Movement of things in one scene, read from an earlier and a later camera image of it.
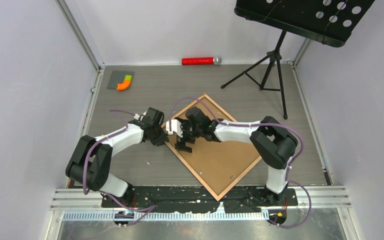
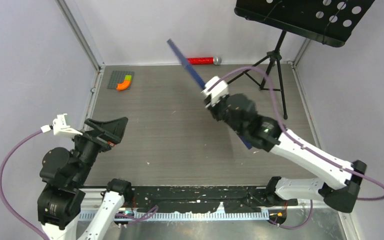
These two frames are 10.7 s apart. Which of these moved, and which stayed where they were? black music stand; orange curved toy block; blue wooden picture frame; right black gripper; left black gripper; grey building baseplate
Moved: blue wooden picture frame; left black gripper; right black gripper
Stayed: black music stand; grey building baseplate; orange curved toy block
